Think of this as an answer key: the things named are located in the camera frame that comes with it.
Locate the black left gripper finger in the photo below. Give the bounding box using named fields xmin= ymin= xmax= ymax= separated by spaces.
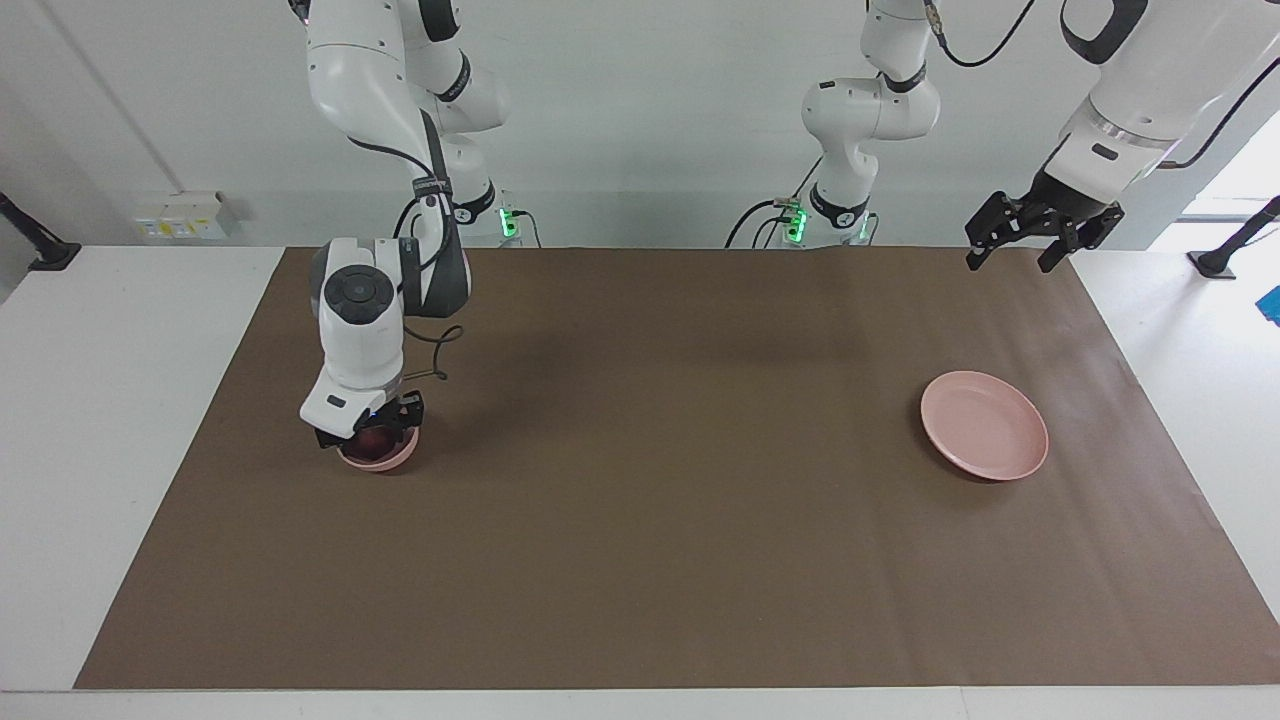
xmin=964 ymin=190 xmax=1032 ymax=272
xmin=1037 ymin=203 xmax=1125 ymax=274

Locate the pink bowl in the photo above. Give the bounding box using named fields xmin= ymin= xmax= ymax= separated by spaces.
xmin=335 ymin=426 xmax=420 ymax=474

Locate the pink plate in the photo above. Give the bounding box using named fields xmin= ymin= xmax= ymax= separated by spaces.
xmin=920 ymin=370 xmax=1050 ymax=482

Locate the black stand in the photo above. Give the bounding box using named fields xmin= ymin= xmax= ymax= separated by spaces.
xmin=1187 ymin=195 xmax=1280 ymax=280
xmin=0 ymin=192 xmax=83 ymax=273

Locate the brown paper mat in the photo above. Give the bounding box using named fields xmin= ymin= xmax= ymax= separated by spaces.
xmin=73 ymin=247 xmax=1280 ymax=691

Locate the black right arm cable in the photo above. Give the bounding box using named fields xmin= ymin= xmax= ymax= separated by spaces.
xmin=345 ymin=108 xmax=467 ymax=387

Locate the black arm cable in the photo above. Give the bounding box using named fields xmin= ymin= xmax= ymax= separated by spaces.
xmin=345 ymin=108 xmax=467 ymax=387
xmin=925 ymin=0 xmax=1280 ymax=170

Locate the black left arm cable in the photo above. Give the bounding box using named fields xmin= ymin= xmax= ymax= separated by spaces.
xmin=925 ymin=0 xmax=1280 ymax=170

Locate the white wall socket box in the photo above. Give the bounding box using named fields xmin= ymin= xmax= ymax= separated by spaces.
xmin=133 ymin=192 xmax=241 ymax=241

